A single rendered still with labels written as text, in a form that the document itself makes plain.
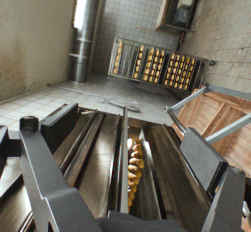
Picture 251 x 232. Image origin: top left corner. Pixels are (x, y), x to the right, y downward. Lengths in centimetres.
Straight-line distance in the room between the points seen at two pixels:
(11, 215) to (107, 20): 506
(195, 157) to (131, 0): 535
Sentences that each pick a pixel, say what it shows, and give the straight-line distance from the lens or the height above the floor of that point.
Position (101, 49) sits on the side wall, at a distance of 524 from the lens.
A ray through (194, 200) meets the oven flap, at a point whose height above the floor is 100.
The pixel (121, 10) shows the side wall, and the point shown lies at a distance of 537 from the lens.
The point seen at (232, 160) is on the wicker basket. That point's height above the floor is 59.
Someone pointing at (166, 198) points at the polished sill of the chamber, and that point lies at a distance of 95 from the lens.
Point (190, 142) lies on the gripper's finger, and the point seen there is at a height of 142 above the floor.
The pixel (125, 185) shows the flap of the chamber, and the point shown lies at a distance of 71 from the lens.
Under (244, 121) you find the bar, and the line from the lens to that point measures 76.
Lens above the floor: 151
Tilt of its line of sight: 3 degrees down
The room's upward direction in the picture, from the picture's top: 78 degrees counter-clockwise
